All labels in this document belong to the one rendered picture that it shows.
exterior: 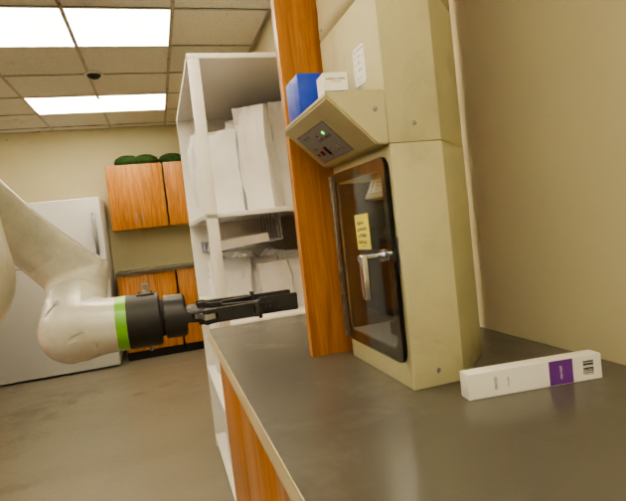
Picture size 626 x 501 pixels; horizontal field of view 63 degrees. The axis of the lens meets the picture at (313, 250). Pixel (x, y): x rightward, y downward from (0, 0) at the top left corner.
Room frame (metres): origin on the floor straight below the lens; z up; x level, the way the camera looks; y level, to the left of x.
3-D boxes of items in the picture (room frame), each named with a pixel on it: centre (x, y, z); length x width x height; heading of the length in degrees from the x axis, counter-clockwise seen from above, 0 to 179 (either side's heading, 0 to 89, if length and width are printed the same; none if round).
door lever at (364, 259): (1.00, -0.11, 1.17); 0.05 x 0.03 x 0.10; 106
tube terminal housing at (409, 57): (1.15, -0.24, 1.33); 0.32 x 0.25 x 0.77; 17
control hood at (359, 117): (1.10, -0.06, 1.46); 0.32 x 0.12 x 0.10; 17
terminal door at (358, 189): (1.11, -0.11, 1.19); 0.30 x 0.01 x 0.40; 16
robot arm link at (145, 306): (0.88, 0.30, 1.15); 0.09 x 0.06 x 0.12; 17
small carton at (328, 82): (1.05, -0.08, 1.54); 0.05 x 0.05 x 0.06; 13
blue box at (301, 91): (1.17, -0.04, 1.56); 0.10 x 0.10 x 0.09; 17
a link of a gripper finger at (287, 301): (0.92, 0.07, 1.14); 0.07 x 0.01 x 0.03; 107
